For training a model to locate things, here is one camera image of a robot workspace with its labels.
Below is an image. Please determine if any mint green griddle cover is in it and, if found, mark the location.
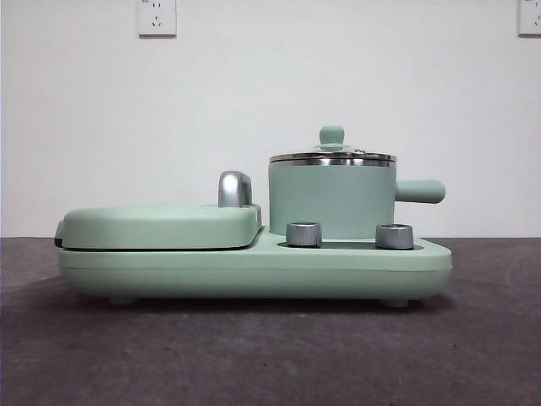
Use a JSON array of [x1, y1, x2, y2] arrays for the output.
[[53, 202, 264, 251]]

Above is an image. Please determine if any white wall socket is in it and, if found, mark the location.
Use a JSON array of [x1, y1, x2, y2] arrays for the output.
[[137, 0, 178, 37], [517, 0, 541, 37]]

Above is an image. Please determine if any mint green breakfast machine base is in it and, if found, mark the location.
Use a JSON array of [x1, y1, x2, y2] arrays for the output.
[[57, 223, 452, 307]]

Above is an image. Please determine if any chrome griddle cover handle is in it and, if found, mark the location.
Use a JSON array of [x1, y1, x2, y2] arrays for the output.
[[216, 169, 255, 209]]

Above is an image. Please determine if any glass pot lid green knob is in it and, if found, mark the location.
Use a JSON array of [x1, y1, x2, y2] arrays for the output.
[[268, 124, 398, 167]]

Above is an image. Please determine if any mint green steamer pot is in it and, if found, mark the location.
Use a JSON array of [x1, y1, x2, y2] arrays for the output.
[[267, 160, 446, 239]]

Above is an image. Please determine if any silver control knob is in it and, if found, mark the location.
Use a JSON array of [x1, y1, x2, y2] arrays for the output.
[[285, 221, 323, 248], [374, 222, 414, 250]]

